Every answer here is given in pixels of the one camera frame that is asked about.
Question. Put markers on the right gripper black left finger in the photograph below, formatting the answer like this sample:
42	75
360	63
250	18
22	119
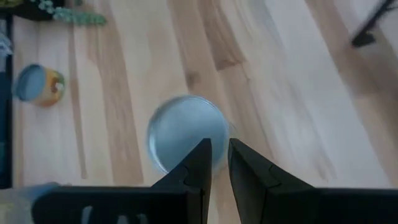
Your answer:
186	193

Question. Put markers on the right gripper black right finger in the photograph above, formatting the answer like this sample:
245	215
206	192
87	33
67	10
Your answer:
264	193

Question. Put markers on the green polka dot can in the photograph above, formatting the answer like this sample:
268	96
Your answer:
186	124

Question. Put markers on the trailing succulent dark pot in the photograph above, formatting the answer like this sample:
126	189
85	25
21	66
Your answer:
77	17

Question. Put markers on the wooden shelf black legs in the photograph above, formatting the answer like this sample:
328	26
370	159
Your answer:
363	40

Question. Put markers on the short can orange label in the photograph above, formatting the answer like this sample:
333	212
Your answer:
31	82

